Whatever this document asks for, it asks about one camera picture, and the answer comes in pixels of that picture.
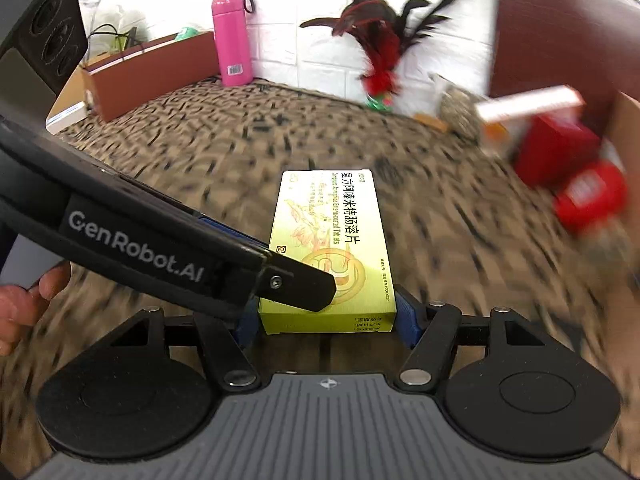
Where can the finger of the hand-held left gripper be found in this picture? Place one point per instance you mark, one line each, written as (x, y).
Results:
(165, 255)

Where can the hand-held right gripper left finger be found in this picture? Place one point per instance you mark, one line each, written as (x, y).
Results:
(247, 332)

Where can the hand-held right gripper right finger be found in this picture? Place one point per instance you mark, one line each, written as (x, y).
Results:
(407, 320)

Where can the yellow medicine box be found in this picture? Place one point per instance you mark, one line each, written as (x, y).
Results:
(325, 220)

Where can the cardboard box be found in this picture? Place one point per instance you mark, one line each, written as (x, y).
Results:
(625, 125)

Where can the person's left hand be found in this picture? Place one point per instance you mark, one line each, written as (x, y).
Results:
(20, 315)

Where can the brown patterned tablecloth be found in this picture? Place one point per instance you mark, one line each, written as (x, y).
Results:
(225, 160)

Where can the brown open box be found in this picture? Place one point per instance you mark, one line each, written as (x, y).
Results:
(150, 75)

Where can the pink thermos bottle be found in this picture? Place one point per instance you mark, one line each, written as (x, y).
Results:
(231, 40)

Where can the grey speckled round item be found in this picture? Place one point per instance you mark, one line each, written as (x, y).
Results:
(460, 110)

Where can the red can with label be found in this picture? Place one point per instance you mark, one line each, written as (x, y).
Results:
(592, 195)

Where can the red and white long box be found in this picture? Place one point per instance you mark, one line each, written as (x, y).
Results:
(530, 105)

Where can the red black feather duster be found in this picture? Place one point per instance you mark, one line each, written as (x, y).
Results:
(380, 45)

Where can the brown wooden board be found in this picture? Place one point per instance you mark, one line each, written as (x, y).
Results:
(560, 20)

